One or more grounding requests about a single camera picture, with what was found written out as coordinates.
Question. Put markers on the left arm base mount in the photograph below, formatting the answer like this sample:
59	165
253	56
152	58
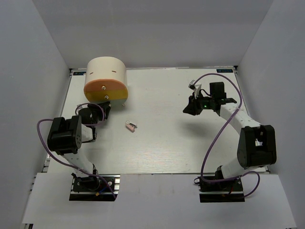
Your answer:
93	189

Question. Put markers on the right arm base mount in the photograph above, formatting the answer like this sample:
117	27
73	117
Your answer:
223	192

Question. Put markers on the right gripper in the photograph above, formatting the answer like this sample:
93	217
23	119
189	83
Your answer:
193	108

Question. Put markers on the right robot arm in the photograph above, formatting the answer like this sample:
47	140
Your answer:
256	146

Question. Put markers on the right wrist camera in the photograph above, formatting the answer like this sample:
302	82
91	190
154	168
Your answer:
196	87

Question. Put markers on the blue corner label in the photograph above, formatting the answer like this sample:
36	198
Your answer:
79	73
224	71

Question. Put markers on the round cream drawer organizer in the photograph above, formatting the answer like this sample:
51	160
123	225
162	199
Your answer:
106	81

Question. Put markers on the left blue corner label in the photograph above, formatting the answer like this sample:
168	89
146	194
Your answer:
79	73

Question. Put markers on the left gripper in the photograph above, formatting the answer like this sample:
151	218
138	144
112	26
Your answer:
104	105

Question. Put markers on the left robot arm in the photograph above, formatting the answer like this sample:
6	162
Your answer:
66	136

